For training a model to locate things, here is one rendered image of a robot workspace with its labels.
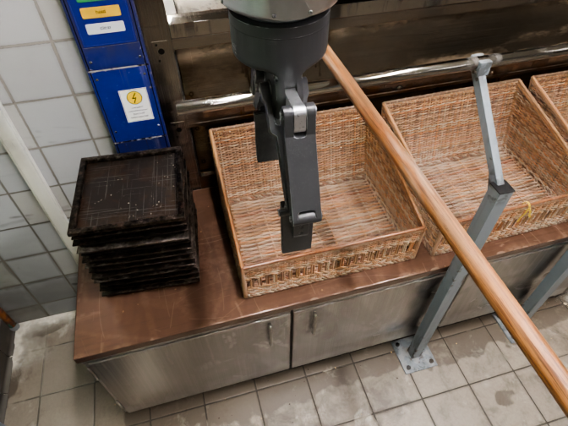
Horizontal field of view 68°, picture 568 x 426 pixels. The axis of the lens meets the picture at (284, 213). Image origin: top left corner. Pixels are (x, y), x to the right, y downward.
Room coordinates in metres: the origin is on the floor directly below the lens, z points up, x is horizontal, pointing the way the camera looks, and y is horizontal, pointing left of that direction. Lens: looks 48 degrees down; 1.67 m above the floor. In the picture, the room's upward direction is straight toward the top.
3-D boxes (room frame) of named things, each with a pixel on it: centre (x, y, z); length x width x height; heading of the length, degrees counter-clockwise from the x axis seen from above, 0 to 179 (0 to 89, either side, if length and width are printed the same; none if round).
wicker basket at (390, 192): (0.95, -0.09, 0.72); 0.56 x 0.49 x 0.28; 105
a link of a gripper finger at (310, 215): (0.24, -0.02, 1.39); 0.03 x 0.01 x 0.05; 13
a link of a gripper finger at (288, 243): (0.26, -0.01, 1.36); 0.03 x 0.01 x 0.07; 103
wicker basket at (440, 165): (1.10, -0.66, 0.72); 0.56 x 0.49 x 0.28; 106
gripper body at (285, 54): (0.32, 0.00, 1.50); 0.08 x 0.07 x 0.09; 13
